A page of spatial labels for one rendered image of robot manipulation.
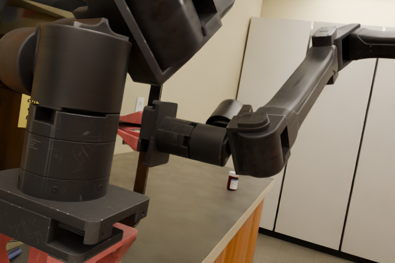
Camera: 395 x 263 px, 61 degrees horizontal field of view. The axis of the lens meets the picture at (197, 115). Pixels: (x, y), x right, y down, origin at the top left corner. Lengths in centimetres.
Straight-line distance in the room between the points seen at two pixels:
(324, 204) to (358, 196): 31
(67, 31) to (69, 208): 10
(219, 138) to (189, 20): 25
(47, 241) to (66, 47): 11
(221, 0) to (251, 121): 20
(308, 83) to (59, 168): 47
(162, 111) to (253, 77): 304
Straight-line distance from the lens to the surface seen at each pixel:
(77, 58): 21
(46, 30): 22
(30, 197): 23
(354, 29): 84
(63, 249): 21
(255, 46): 357
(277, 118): 47
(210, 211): 104
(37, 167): 22
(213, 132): 48
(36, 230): 22
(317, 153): 345
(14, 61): 27
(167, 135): 50
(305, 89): 58
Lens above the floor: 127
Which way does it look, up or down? 3 degrees down
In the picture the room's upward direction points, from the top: 10 degrees clockwise
